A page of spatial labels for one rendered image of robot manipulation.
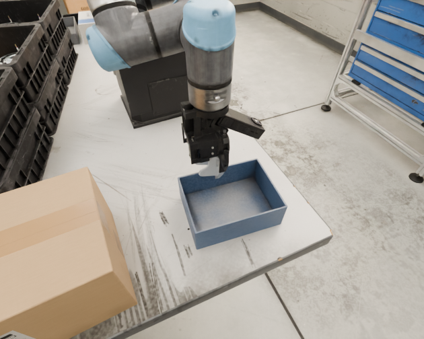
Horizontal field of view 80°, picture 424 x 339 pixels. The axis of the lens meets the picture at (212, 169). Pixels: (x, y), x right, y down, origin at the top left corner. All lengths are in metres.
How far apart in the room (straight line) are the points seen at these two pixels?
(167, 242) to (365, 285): 1.06
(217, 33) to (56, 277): 0.39
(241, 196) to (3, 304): 0.46
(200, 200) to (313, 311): 0.84
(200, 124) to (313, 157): 1.43
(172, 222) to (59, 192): 0.24
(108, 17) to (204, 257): 0.46
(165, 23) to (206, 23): 0.12
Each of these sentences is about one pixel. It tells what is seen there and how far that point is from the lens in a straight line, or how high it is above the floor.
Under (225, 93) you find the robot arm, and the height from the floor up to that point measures 0.98.
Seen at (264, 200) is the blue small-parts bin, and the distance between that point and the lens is 0.63.
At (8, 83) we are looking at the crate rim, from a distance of 0.75.
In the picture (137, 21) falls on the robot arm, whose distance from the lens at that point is 0.49.
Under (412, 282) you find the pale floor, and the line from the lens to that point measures 1.57.
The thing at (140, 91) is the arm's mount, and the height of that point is 0.82.
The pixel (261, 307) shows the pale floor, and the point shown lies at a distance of 1.26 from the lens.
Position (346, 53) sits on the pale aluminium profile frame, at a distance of 2.14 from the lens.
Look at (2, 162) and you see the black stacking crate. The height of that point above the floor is 0.83.
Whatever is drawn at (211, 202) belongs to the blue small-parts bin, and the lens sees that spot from 0.62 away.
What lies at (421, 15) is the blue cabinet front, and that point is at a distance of 1.88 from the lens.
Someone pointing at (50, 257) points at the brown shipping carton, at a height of 0.86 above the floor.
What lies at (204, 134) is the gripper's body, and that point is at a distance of 0.50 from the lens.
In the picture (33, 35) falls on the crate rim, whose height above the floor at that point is 0.93.
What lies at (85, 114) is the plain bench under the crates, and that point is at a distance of 0.98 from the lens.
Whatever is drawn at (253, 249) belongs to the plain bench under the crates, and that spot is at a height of 0.70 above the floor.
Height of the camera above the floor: 1.21
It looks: 47 degrees down
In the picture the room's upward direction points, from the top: straight up
